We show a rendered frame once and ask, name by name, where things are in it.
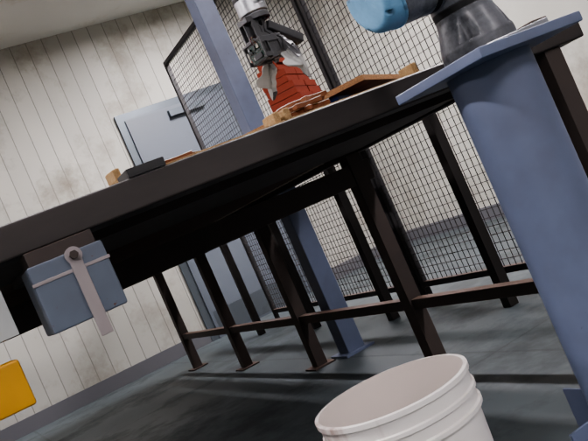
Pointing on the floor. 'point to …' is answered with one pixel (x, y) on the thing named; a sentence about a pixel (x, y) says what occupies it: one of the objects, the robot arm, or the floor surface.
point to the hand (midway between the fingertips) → (293, 88)
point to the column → (530, 178)
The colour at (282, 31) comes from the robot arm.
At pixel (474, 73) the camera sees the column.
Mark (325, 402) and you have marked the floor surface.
